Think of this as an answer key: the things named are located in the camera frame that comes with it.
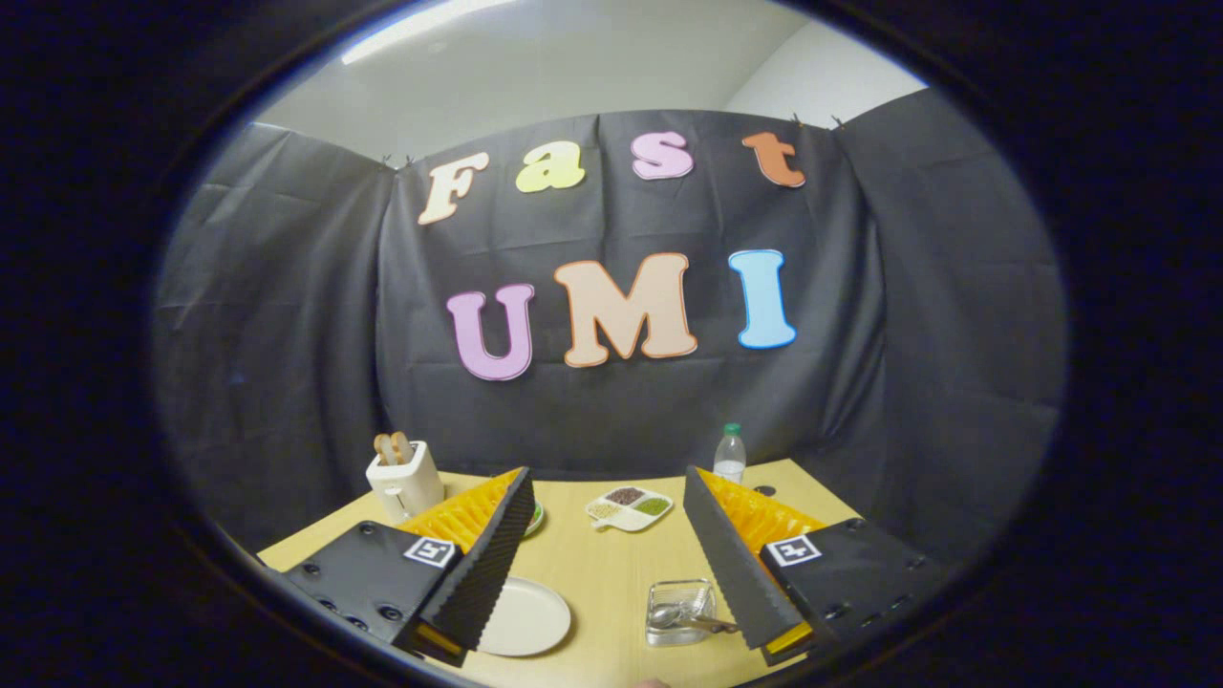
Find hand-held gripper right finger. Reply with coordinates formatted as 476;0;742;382
682;465;947;667

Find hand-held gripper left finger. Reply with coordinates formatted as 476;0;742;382
284;466;537;668

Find wooden handled metal spoon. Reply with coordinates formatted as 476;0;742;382
650;602;741;634

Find white round plate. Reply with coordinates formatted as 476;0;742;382
476;576;572;657

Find clear plastic water bottle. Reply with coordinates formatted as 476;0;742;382
713;423;747;484

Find white toaster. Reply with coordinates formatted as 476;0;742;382
366;440;446;525

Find white divided snack dish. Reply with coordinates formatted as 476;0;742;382
585;485;675;532

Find black backdrop cloth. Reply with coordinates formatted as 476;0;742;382
153;88;1068;574

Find metal wire cutlery basket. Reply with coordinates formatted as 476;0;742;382
646;578;719;648

